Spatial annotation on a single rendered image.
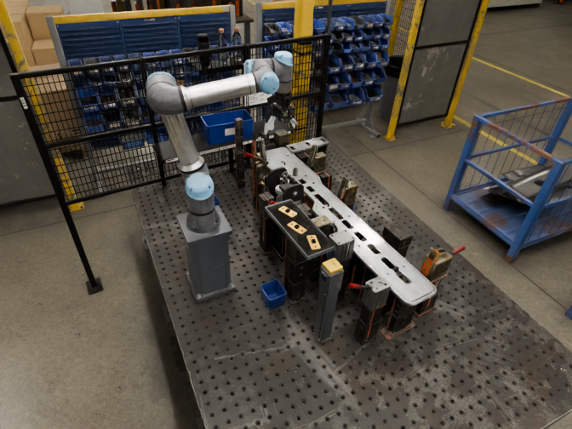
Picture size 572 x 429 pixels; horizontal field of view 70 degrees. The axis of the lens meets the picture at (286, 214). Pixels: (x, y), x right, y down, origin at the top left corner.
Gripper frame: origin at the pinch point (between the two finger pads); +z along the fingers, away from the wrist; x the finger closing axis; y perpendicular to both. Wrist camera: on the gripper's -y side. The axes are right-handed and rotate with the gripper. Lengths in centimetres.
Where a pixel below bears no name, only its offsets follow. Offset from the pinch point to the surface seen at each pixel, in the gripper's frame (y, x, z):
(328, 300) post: 63, -10, 46
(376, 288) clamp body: 71, 6, 38
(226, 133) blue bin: -71, 3, 35
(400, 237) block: 50, 40, 41
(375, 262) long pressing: 56, 20, 44
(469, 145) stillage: -36, 203, 74
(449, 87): -166, 329, 91
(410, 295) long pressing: 78, 21, 44
